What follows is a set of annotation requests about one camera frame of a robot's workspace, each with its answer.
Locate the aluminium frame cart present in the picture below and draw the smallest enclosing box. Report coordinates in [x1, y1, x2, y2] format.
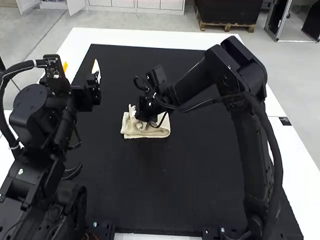
[263, 0, 320, 43]

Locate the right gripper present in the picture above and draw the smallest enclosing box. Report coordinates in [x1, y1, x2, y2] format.
[134, 91, 166, 123]

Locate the black crate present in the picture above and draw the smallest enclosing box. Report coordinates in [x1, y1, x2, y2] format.
[194, 0, 262, 25]

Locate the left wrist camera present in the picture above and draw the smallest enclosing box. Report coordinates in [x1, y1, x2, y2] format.
[42, 54, 72, 96]

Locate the black cable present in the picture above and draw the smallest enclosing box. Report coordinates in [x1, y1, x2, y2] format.
[159, 98, 226, 114]
[149, 111, 169, 129]
[217, 93, 285, 226]
[0, 59, 48, 151]
[133, 75, 152, 93]

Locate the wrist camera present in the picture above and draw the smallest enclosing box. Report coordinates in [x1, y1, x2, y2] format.
[42, 54, 72, 96]
[145, 65, 169, 87]

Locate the black panel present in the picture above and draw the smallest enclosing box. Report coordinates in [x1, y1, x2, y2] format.
[301, 0, 320, 41]

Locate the grey cupboard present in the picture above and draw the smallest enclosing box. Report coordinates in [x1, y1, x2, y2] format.
[15, 0, 87, 16]
[84, 0, 186, 16]

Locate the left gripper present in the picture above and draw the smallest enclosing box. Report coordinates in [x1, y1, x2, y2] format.
[62, 58, 102, 113]

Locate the wooden pallet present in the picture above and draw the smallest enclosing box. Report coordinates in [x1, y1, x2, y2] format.
[196, 7, 256, 33]

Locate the pale towel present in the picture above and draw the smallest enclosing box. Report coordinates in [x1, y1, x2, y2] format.
[119, 103, 172, 140]

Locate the black mat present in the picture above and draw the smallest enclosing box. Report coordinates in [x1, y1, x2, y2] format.
[59, 43, 305, 240]

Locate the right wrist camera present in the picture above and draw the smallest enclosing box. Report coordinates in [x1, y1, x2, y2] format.
[145, 65, 169, 87]

